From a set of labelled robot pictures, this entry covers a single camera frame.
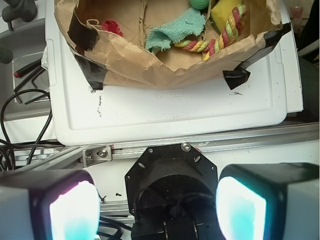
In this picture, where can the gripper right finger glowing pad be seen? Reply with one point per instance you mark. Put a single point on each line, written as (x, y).
(270, 201)

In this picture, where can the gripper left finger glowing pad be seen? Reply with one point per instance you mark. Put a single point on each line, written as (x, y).
(48, 205)

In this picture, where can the white plastic bin lid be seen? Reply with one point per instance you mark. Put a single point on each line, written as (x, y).
(83, 116)

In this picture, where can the grey plastic tray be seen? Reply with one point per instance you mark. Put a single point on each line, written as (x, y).
(27, 44)

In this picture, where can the black allen key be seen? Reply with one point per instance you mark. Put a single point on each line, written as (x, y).
(30, 78)

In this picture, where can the brown paper bag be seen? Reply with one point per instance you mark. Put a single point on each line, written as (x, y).
(252, 31)

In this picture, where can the red crumpled object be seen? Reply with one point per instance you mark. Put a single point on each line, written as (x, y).
(111, 26)

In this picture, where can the teal microfiber cloth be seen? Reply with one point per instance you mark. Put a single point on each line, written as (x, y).
(160, 38)

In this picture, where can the yellow green sponge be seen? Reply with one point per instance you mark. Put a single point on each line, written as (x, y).
(220, 12)

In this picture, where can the green ball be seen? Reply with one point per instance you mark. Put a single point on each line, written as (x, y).
(199, 4)

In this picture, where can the aluminum extrusion rail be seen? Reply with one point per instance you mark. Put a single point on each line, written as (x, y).
(288, 142)

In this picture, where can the metal corner bracket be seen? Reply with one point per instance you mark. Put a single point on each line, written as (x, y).
(96, 154)

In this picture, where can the black octagonal mount plate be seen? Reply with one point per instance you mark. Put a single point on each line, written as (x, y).
(171, 192)

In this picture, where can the grey clamp handle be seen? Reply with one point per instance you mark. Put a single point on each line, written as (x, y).
(26, 10)

